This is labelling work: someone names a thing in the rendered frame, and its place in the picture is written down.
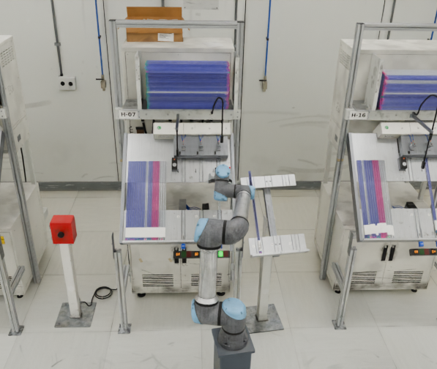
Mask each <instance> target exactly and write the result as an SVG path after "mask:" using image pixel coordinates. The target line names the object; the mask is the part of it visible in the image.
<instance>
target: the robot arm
mask: <svg viewBox="0 0 437 369"><path fill-rule="evenodd" d="M232 182H233V180H232V176H231V173H230V168H229V167H228V166H227V165H225V164H221V165H219V166H217V167H216V168H214V176H212V174H211V173H209V178H208V181H207V183H209V184H210V183H214V200H216V201H227V199H228V198H235V199H236V203H235V207H234V213H233V217H232V218H231V220H218V219H210V218H201V219H199V220H198V222H197V225H196V228H195V235H194V242H197V247H198V248H199V249H200V264H199V281H198V294H197V295H196V296H195V299H193V300H192V304H191V315H192V320H193V321H194V322H195V323H196V324H208V325H215V326H222V327H221V329H220V331H219V334H218V343H219V344H220V345H221V346H222V347H223V348H224V349H227V350H229V351H238V350H240V349H243V348H244V347H245V346H246V345H247V342H248V335H247V331H246V329H245V320H246V315H247V313H246V307H245V304H244V303H243V302H242V301H241V300H240V299H237V298H233V297H230V298H227V299H225V300H224V301H223V302H218V300H219V298H218V296H217V295H216V283H217V256H218V250H219V249H220V248H221V246H222V245H232V244H235V243H237V242H239V241H240V240H241V239H243V238H244V236H245V235H246V234H247V232H248V229H249V222H248V214H249V208H250V200H253V199H254V198H255V187H254V186H250V185H241V184H231V183H232ZM229 183H230V184H229Z"/></svg>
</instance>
